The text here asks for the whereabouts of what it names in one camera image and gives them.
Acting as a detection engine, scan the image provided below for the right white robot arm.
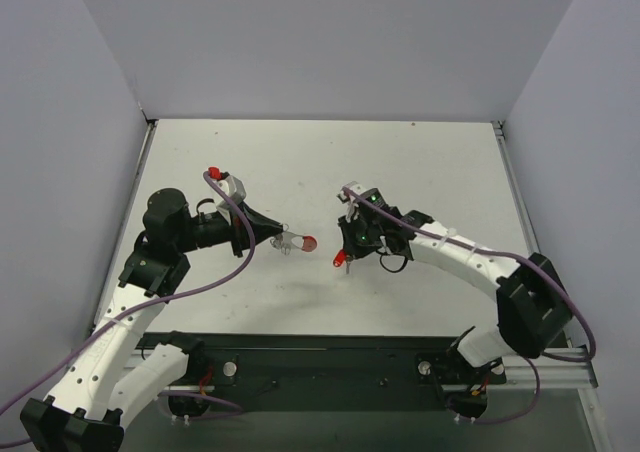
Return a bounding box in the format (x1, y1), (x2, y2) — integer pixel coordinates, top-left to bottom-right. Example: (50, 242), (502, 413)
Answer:
(334, 183), (575, 368)

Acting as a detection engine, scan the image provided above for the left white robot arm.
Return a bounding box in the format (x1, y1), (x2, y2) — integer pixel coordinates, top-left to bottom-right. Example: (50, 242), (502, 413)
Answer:
(20, 179), (284, 451)

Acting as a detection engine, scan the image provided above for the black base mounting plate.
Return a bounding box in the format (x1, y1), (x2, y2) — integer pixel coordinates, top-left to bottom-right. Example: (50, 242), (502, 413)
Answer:
(144, 332), (501, 413)

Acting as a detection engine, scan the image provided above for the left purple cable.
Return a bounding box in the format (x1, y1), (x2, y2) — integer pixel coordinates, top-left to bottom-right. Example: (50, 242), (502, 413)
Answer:
(0, 166), (259, 446)

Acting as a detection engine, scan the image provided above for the purple cable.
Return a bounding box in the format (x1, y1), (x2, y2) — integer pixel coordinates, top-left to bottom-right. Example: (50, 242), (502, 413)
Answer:
(0, 166), (259, 446)
(342, 186), (599, 363)

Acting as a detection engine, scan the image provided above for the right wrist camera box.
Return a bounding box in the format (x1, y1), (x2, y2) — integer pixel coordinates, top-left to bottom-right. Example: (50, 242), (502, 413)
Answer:
(337, 181), (378, 204)

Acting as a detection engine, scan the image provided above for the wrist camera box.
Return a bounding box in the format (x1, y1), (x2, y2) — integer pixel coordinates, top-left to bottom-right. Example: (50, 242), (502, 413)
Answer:
(337, 181), (378, 204)
(214, 174), (246, 213)

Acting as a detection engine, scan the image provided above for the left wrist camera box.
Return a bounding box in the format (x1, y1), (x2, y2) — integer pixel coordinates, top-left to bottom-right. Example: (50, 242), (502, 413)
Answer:
(214, 174), (246, 213)

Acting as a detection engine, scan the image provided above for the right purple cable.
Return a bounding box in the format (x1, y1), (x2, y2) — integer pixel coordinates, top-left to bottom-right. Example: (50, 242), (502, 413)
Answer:
(342, 186), (599, 363)

